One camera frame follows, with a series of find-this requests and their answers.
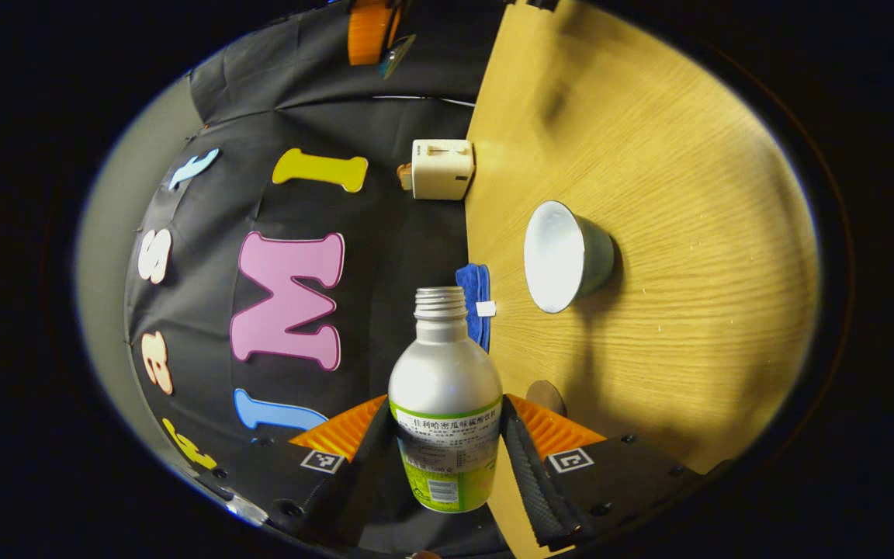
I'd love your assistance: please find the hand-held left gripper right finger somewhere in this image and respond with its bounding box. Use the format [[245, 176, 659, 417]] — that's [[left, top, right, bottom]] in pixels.
[[497, 394, 716, 552]]

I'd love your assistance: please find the silver water bottle green label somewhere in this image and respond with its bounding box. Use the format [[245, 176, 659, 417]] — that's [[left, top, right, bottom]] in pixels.
[[388, 286, 504, 514]]

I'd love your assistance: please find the black backdrop cloth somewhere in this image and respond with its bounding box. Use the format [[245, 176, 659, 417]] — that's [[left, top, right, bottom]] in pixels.
[[125, 0, 514, 557]]

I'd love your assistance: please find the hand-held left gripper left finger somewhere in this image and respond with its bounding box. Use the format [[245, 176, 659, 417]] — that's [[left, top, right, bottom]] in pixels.
[[199, 394, 397, 548]]

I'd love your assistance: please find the round brown coaster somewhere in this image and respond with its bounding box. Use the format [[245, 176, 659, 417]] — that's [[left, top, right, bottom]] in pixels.
[[526, 380, 567, 417]]

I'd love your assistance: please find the cream toaster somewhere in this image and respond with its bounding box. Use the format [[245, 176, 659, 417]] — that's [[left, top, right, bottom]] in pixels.
[[411, 139, 476, 201]]

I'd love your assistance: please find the teal teacup lid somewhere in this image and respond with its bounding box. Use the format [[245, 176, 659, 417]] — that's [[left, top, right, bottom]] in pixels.
[[377, 33, 418, 81]]

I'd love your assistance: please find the teal teacup white inside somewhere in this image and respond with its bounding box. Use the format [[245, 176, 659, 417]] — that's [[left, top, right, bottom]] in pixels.
[[523, 200, 616, 314]]

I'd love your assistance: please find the blue folded cloth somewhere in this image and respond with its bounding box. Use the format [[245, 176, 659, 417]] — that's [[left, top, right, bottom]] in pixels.
[[456, 263, 497, 354]]

